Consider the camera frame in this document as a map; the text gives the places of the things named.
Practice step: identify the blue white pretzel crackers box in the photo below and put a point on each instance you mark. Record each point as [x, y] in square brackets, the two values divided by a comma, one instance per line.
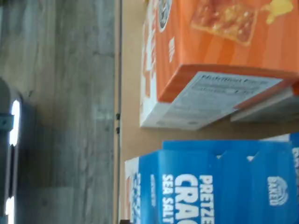
[210, 186]
[210, 144]

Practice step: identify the wooden shelf board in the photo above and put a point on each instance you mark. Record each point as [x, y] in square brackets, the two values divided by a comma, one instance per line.
[133, 58]

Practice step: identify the black metal shelf frame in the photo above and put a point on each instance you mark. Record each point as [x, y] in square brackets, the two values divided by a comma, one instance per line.
[118, 70]

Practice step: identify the orange white pretzel crackers box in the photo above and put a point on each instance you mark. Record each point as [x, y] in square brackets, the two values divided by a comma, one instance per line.
[210, 46]
[268, 102]

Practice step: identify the gray glossy rounded machine part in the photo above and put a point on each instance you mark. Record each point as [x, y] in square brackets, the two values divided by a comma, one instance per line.
[7, 98]

